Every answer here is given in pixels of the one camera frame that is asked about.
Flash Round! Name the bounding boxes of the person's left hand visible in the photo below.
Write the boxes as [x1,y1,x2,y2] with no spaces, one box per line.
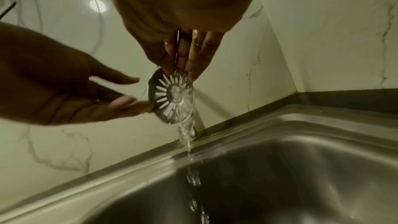
[0,21,153,127]

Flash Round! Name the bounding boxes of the round metal sink strainer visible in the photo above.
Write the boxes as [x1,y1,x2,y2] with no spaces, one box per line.
[147,67,196,125]

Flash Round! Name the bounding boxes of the water stream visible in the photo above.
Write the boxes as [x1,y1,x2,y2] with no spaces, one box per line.
[176,119,213,224]

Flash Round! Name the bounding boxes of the person's right hand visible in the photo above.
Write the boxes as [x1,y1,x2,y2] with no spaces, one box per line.
[100,0,269,83]

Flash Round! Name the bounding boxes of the stainless steel sink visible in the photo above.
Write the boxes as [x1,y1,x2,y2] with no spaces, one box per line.
[0,103,398,224]

